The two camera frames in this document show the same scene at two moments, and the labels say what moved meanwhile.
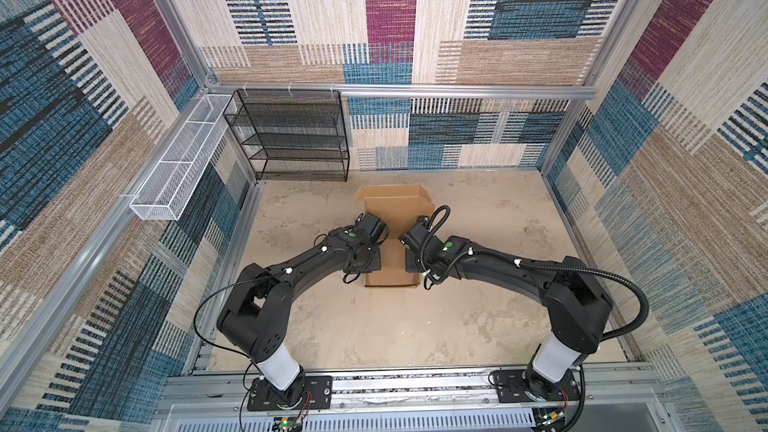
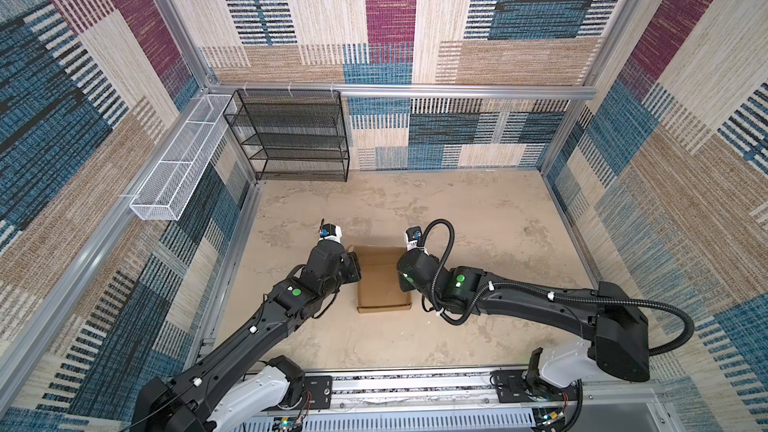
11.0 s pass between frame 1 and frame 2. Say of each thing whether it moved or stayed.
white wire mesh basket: stayed
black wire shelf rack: stayed
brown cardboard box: moved
